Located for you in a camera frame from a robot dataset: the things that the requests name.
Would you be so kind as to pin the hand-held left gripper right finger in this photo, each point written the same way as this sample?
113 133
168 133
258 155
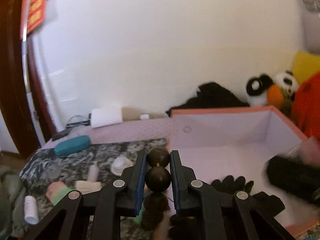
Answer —
176 187

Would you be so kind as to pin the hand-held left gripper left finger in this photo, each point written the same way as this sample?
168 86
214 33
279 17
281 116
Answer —
140 187

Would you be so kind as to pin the black glove with green mesh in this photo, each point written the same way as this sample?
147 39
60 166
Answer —
270 203

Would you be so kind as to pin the black knit glove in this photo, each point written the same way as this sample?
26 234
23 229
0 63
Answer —
230 183

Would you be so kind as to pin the salmon pink cardboard box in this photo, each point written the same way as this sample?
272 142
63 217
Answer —
225 140

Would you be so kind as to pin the white round plastic lid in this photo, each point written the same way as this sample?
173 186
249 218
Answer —
122 165

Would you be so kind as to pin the grey speckled fluffy blanket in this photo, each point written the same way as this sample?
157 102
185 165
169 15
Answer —
105 152

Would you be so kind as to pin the small white squeeze bottle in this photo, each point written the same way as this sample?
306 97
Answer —
93 172

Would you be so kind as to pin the white tissue packet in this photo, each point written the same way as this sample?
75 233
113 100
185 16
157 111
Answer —
88 186

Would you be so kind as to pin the pink quilted mat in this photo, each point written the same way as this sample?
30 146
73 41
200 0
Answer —
125 132

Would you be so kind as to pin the white charger plug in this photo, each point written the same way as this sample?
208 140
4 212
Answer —
145 116

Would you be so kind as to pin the red fluffy cloth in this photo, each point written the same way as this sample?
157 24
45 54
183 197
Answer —
307 105

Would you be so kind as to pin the white paper roll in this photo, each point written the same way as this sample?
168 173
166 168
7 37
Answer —
106 117

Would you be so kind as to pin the teal glasses case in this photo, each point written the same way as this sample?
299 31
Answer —
72 145

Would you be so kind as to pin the pink and green soap bar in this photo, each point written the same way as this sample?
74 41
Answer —
58 192

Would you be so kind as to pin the panda plush with orange beak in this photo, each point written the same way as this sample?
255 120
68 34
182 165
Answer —
258 87

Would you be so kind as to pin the small panda plush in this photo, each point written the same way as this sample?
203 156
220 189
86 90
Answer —
287 81

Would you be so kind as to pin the black cloth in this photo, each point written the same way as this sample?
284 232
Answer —
212 97

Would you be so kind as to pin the white plastic bottle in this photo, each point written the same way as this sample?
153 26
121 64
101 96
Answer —
31 210

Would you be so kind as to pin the yellow plush toy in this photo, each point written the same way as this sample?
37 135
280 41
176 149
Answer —
305 65

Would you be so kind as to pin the white vase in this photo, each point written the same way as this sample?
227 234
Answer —
312 32

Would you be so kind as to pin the silver metal pole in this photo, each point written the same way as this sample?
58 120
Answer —
27 80

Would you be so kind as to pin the dark wooden door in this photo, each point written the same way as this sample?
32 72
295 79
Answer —
12 80

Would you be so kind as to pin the grey dried plant sprigs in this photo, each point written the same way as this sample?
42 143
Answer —
310 0

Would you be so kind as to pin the red paper banner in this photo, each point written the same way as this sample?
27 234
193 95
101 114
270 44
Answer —
35 5

